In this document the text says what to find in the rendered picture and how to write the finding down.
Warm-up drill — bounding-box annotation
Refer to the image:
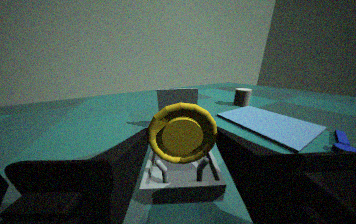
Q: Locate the light blue flat mat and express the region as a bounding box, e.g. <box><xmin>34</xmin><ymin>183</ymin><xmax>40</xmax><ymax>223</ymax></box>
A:
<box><xmin>217</xmin><ymin>106</ymin><xmax>327</xmax><ymax>153</ymax></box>

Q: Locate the yellow round plate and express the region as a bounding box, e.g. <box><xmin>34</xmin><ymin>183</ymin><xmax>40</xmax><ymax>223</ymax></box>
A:
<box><xmin>147</xmin><ymin>102</ymin><xmax>218</xmax><ymax>164</ymax></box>

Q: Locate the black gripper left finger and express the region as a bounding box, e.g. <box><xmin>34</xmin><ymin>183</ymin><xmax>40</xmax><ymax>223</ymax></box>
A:
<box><xmin>4</xmin><ymin>128</ymin><xmax>149</xmax><ymax>224</ymax></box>

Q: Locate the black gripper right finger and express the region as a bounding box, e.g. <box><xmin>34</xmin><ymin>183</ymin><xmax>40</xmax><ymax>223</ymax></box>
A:
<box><xmin>216</xmin><ymin>126</ymin><xmax>356</xmax><ymax>224</ymax></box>

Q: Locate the grey dish rack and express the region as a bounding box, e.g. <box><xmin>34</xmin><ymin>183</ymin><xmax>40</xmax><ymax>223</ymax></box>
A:
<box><xmin>139</xmin><ymin>88</ymin><xmax>226</xmax><ymax>205</ymax></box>

